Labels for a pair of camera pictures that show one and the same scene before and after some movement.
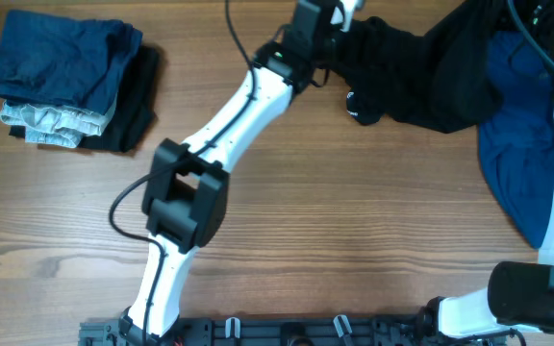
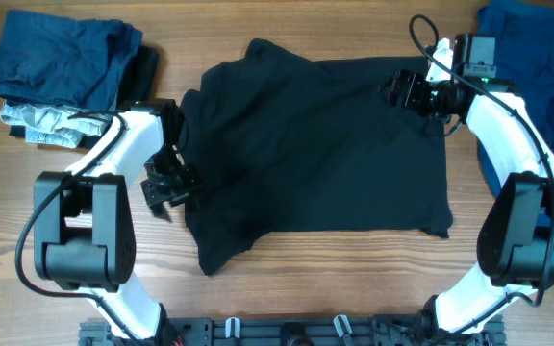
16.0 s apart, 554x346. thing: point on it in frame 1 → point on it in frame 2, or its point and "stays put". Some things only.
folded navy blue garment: [47, 59] stays put
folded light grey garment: [52, 125] stays put
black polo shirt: [436, 82] → [288, 142]
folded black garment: [134, 117] stays put
